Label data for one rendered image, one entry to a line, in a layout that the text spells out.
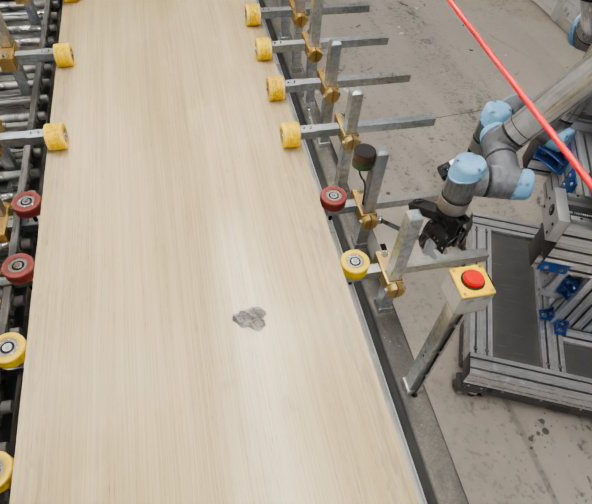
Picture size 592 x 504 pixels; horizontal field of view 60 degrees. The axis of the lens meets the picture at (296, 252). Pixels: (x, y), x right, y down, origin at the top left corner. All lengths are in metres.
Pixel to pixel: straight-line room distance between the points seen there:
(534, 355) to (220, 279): 1.38
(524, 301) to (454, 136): 1.33
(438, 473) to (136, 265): 0.94
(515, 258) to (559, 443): 0.79
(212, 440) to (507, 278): 1.63
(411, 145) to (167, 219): 2.01
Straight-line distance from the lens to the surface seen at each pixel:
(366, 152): 1.42
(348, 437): 1.20
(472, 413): 2.32
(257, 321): 1.29
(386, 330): 1.56
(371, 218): 1.58
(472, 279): 1.05
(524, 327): 2.35
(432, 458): 1.45
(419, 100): 3.61
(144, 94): 1.97
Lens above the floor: 2.04
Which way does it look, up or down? 53 degrees down
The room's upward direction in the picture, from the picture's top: 5 degrees clockwise
